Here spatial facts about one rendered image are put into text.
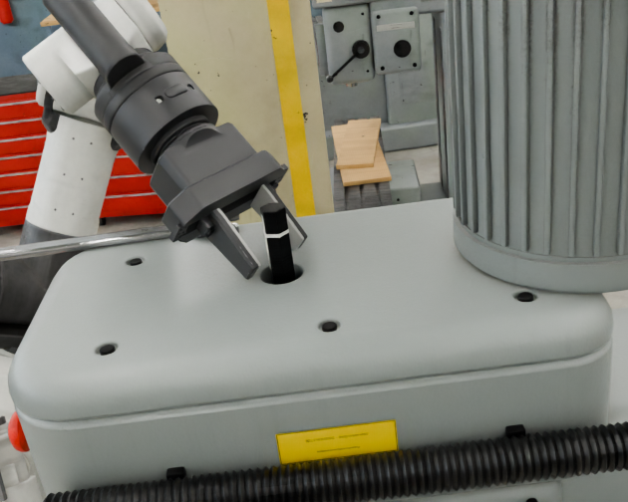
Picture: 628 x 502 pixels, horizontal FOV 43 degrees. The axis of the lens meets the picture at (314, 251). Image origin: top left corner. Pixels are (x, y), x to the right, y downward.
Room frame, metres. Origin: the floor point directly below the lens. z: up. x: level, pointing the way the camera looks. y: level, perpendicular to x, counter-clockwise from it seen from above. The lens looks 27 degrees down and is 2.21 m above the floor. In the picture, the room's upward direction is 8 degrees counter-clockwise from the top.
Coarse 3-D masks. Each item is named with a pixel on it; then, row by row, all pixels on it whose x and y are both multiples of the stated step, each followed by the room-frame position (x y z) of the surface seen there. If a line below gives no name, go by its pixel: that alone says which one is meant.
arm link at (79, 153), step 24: (48, 96) 0.94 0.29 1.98; (48, 120) 0.97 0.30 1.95; (72, 120) 0.96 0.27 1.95; (48, 144) 0.97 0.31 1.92; (72, 144) 0.95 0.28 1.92; (96, 144) 0.96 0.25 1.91; (48, 168) 0.95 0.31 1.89; (72, 168) 0.95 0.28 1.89; (96, 168) 0.96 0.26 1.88; (48, 192) 0.94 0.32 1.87; (72, 192) 0.94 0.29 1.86; (96, 192) 0.95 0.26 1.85; (48, 216) 0.93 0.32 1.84; (72, 216) 0.93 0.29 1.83; (96, 216) 0.96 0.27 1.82
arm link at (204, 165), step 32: (160, 96) 0.67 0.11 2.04; (192, 96) 0.68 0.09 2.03; (128, 128) 0.67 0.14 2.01; (160, 128) 0.65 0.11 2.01; (192, 128) 0.66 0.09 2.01; (224, 128) 0.69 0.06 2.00; (160, 160) 0.64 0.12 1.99; (192, 160) 0.64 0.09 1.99; (224, 160) 0.66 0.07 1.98; (256, 160) 0.66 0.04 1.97; (160, 192) 0.65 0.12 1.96; (192, 192) 0.61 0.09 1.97; (224, 192) 0.62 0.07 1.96; (256, 192) 0.68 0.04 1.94; (192, 224) 0.63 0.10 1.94
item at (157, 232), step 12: (144, 228) 0.72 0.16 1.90; (156, 228) 0.72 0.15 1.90; (60, 240) 0.72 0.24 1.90; (72, 240) 0.71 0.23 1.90; (84, 240) 0.71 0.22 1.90; (96, 240) 0.71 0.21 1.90; (108, 240) 0.70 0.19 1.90; (120, 240) 0.70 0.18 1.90; (132, 240) 0.70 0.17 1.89; (144, 240) 0.70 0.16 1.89; (0, 252) 0.71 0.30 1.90; (12, 252) 0.71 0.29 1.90; (24, 252) 0.70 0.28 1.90; (36, 252) 0.70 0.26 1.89; (48, 252) 0.70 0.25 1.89; (60, 252) 0.70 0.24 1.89
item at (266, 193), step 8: (264, 184) 0.66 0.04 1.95; (264, 192) 0.66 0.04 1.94; (272, 192) 0.65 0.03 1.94; (256, 200) 0.66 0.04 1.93; (264, 200) 0.66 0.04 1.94; (272, 200) 0.65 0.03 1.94; (280, 200) 0.65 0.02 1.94; (256, 208) 0.67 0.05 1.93; (288, 216) 0.64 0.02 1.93; (288, 224) 0.64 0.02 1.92; (296, 224) 0.64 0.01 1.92; (296, 232) 0.63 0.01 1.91; (304, 232) 0.63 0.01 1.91; (296, 240) 0.63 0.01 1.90; (304, 240) 0.63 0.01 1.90; (296, 248) 0.64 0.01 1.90
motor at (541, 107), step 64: (448, 0) 0.60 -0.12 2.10; (512, 0) 0.54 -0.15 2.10; (576, 0) 0.51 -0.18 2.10; (448, 64) 0.62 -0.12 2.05; (512, 64) 0.54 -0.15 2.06; (576, 64) 0.51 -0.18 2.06; (512, 128) 0.54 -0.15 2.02; (576, 128) 0.51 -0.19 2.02; (512, 192) 0.54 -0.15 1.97; (576, 192) 0.51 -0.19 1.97; (512, 256) 0.53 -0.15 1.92; (576, 256) 0.51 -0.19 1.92
